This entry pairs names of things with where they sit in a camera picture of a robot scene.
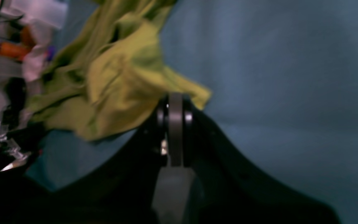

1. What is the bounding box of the blue table cloth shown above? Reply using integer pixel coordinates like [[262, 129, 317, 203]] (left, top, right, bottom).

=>
[[28, 0, 358, 224]]

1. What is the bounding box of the olive green t-shirt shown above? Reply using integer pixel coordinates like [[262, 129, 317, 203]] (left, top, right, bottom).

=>
[[27, 0, 212, 141]]

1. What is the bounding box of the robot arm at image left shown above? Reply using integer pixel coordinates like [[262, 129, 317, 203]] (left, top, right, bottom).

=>
[[0, 78, 168, 224]]

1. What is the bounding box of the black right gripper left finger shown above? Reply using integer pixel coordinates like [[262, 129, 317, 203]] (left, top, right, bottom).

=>
[[0, 95, 177, 224]]

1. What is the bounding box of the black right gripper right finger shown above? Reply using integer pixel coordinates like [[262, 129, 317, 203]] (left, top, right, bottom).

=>
[[176, 93, 340, 224]]

